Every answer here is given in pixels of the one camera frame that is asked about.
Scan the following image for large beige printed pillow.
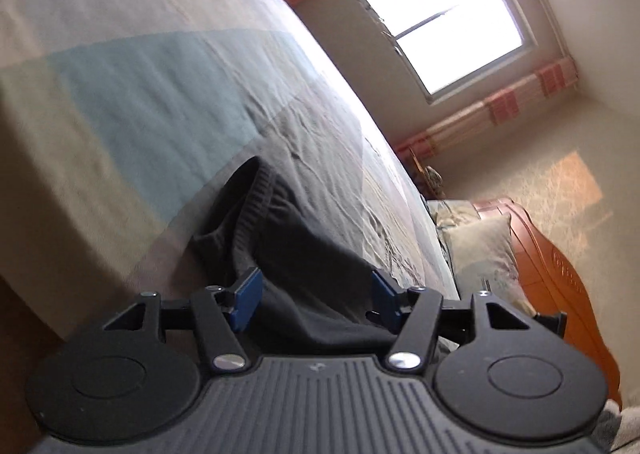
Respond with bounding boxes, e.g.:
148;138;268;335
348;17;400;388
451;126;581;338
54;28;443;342
442;213;537;318

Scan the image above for bed with patchwork sheet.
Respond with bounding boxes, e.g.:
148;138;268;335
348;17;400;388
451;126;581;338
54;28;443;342
0;0;461;350

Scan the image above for window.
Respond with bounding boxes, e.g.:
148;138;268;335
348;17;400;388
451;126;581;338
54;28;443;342
342;0;539;105

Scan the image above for wooden headboard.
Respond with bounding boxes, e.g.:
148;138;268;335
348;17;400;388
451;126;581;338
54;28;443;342
472;197;623;407

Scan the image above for grey fuzzy cloth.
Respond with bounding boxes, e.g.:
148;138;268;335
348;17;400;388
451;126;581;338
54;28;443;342
590;404;640;454

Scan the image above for small floral pillow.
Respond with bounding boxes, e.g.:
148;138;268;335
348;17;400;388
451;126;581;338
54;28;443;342
427;199;482;231

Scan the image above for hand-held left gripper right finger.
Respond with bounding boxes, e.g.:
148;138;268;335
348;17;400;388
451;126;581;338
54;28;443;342
371;269;533;375

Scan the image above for pink striped curtain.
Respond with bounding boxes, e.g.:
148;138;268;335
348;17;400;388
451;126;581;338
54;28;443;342
392;57;581;161

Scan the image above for dark grey pants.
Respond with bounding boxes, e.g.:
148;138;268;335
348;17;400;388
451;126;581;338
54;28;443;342
187;155;461;360

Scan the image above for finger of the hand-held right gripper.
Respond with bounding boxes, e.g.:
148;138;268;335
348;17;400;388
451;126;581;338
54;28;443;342
531;311;569;341

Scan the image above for wooden nightstand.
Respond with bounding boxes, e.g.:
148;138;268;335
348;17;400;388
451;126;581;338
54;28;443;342
409;148;447;201

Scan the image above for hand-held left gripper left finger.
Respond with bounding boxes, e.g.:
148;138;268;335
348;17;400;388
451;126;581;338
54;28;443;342
102;268;263;375

